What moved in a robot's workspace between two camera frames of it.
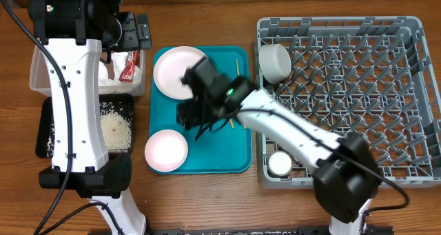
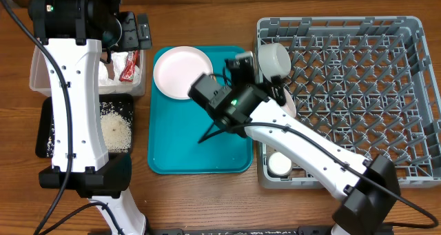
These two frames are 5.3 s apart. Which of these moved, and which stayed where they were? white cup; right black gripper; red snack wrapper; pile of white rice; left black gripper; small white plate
Moved: right black gripper; small white plate
Stayed: pile of white rice; white cup; red snack wrapper; left black gripper
